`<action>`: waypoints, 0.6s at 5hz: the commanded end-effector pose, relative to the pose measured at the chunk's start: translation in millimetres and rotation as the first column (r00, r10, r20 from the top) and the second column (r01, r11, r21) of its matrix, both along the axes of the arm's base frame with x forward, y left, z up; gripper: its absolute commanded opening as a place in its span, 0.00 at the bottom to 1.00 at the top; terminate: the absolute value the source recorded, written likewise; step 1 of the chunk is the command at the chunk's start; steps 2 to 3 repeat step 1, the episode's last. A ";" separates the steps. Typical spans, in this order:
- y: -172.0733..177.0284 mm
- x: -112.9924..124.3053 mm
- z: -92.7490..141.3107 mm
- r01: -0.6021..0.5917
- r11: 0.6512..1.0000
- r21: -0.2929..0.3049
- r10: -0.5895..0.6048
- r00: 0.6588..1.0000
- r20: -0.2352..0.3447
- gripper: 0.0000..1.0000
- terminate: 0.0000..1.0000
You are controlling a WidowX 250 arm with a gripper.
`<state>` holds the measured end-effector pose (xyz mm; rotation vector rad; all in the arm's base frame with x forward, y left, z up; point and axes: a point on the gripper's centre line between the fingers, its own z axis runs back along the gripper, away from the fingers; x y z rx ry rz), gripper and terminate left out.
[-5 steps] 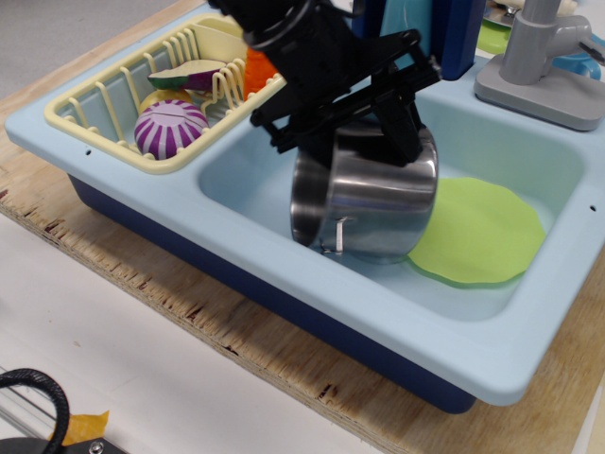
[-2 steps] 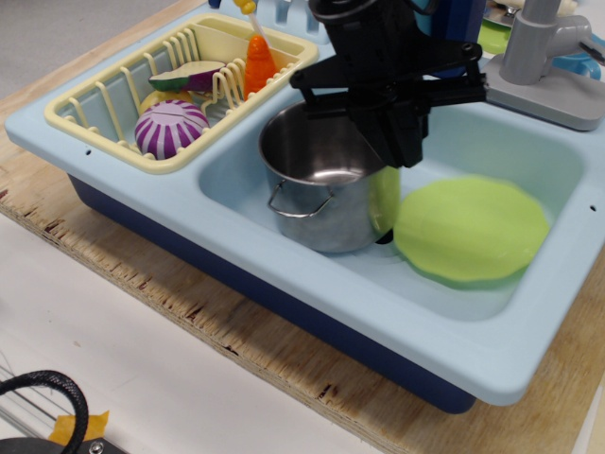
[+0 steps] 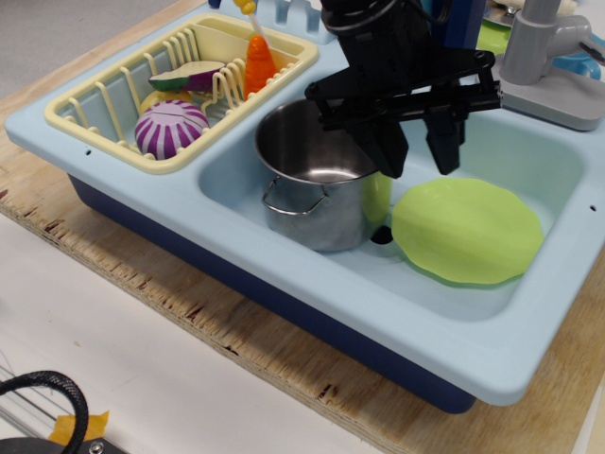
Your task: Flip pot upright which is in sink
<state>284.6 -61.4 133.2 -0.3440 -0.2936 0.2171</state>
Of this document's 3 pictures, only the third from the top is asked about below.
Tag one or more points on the green plastic plate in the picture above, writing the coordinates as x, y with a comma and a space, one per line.
466, 231

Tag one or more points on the green bowl background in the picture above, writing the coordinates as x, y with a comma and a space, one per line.
493, 37

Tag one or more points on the cream dish rack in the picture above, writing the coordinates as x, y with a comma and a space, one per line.
102, 110

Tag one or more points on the orange toy carrot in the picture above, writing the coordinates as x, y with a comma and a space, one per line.
260, 66

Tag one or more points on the light blue toy sink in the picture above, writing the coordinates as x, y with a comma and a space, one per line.
451, 344

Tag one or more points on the stainless steel pot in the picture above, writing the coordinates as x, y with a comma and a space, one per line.
325, 193

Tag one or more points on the wooden board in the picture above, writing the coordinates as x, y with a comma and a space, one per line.
185, 365

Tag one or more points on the dark blue holder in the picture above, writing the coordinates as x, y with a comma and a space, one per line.
462, 27

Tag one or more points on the purple striped toy onion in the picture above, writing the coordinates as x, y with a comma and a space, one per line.
164, 128

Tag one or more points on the yellow tape piece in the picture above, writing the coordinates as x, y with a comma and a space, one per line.
65, 426

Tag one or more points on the yellow toy vegetable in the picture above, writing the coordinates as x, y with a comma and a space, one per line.
157, 97

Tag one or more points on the toy eggplant slice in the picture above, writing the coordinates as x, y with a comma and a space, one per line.
196, 76

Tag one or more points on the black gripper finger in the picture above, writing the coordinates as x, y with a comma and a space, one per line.
384, 143
444, 137

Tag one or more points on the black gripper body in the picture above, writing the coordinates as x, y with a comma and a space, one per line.
397, 71

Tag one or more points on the grey toy faucet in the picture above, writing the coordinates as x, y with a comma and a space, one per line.
530, 84

